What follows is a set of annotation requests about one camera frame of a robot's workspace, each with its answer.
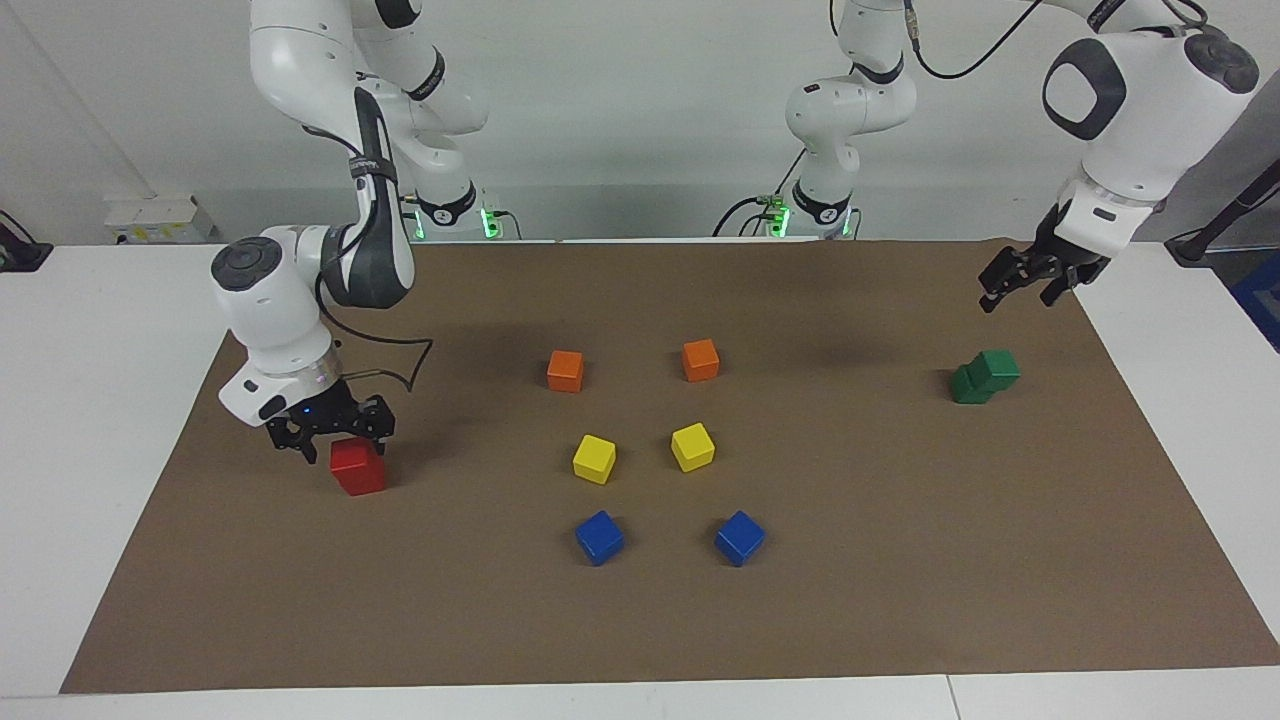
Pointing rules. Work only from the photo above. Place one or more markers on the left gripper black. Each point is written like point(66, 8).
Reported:
point(1050, 255)

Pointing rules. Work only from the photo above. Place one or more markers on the yellow wooden cube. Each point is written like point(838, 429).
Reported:
point(692, 446)
point(594, 459)

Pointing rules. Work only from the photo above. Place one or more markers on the red wooden cube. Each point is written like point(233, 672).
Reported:
point(364, 485)
point(355, 457)

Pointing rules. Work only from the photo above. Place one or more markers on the black pole stand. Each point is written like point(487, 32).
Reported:
point(1190, 248)

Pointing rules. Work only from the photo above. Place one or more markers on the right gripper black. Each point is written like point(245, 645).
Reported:
point(330, 412)

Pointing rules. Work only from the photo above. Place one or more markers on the brown table mat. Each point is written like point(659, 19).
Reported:
point(640, 620)

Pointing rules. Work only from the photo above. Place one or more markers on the green lit right base connector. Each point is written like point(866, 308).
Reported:
point(490, 222)

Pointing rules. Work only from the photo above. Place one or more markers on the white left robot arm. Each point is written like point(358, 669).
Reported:
point(1140, 110)

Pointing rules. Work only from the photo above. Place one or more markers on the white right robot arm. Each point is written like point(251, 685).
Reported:
point(300, 60)

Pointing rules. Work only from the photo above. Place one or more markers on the blue crate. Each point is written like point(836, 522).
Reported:
point(1262, 300)

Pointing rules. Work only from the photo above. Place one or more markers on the orange wooden cube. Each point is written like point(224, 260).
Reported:
point(700, 360)
point(565, 370)

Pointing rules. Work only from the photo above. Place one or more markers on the white power strip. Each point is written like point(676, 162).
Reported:
point(160, 215)

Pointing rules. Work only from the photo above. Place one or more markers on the green wooden cube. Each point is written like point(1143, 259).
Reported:
point(966, 390)
point(998, 368)

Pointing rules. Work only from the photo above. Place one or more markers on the green lit left base connector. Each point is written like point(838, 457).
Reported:
point(775, 215)

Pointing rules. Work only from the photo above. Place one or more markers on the blue wooden cube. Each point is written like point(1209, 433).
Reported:
point(599, 537)
point(740, 538)

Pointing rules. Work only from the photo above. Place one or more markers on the green lit base connector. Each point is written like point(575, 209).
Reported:
point(490, 222)
point(775, 215)

